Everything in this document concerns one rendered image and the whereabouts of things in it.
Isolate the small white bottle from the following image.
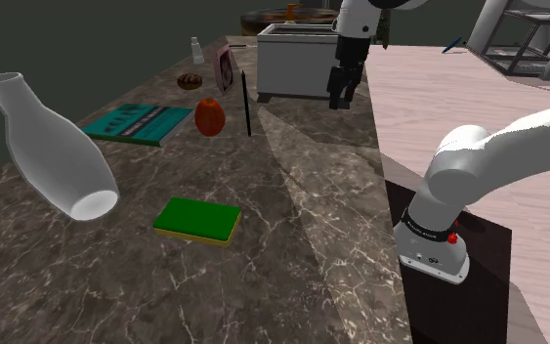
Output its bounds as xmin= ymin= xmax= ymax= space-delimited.
xmin=190 ymin=36 xmax=206 ymax=65

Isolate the blue pen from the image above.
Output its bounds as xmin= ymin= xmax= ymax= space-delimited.
xmin=442 ymin=36 xmax=464 ymax=55

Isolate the teal book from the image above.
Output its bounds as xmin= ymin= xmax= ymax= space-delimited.
xmin=80 ymin=103 xmax=194 ymax=148

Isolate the green and yellow sponge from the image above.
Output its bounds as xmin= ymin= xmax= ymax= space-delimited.
xmin=152 ymin=196 xmax=243 ymax=248

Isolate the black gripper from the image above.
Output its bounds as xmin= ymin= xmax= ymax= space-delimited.
xmin=326 ymin=34 xmax=371 ymax=111

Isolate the brown bread roll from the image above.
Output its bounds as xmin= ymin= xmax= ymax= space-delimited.
xmin=176 ymin=72 xmax=204 ymax=91

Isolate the pink picture frame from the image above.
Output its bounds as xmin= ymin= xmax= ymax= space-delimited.
xmin=213 ymin=44 xmax=236 ymax=96

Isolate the white vase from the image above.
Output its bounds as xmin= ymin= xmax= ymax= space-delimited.
xmin=0 ymin=71 xmax=121 ymax=222

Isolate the metal frame shelf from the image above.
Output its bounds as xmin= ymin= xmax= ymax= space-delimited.
xmin=466 ymin=0 xmax=550 ymax=82

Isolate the red apple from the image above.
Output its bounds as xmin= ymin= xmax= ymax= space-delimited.
xmin=193 ymin=97 xmax=227 ymax=138

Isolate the black pen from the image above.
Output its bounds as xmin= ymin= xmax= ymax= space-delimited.
xmin=240 ymin=69 xmax=252 ymax=138

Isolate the dark robot stand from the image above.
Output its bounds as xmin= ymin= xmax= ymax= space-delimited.
xmin=384 ymin=179 xmax=513 ymax=344

